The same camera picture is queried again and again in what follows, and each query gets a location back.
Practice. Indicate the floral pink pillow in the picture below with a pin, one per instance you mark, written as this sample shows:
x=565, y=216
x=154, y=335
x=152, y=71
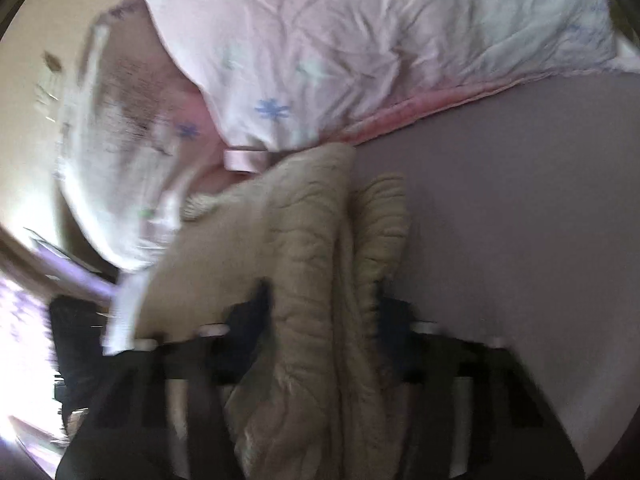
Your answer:
x=284, y=75
x=138, y=140

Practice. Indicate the left floral pink pillow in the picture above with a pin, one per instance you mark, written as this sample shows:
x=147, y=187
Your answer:
x=138, y=140

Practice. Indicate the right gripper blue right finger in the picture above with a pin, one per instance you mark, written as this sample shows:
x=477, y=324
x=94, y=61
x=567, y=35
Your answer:
x=474, y=412

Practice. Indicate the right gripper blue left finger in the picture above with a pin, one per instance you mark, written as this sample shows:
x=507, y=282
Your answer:
x=153, y=414

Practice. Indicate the right floral pink pillow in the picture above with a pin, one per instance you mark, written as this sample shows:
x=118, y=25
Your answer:
x=284, y=75

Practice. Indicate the lavender bed sheet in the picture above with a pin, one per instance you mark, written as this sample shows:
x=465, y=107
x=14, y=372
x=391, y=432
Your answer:
x=524, y=229

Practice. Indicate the beige cable knit sweater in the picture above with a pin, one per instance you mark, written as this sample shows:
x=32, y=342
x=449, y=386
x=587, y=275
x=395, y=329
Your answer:
x=319, y=402

